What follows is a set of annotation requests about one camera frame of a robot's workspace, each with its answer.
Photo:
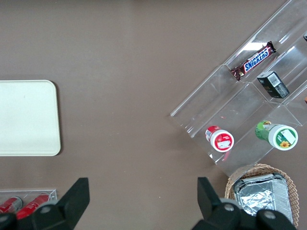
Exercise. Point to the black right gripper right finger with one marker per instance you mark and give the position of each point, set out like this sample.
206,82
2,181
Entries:
216,213

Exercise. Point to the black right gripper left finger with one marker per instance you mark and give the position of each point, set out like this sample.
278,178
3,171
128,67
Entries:
60,210

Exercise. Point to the round wicker basket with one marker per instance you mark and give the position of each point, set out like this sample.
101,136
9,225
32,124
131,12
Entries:
293,189

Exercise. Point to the cream rectangular plastic tray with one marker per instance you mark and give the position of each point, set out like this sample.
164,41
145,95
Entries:
28,117

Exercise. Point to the red soda can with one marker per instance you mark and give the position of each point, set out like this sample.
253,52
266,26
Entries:
10,204
31,206

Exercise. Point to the clear acrylic can box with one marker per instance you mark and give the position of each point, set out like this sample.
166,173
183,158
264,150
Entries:
28,192

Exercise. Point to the aluminium foil container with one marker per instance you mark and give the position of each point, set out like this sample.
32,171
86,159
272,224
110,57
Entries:
261,194

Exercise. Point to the red-label white-lid cup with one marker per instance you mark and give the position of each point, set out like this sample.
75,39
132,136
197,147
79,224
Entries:
221,141

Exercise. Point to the green-label white-lid cup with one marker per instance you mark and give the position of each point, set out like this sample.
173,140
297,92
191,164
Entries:
280,135

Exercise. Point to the clear acrylic stepped display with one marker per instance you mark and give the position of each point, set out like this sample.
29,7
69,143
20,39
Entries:
239,103

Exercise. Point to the small black barcode box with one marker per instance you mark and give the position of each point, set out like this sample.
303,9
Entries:
273,84

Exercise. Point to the Snickers chocolate bar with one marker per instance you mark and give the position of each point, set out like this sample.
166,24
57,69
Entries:
255,60

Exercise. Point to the dark item at display edge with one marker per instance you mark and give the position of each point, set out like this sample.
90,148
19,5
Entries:
305,37

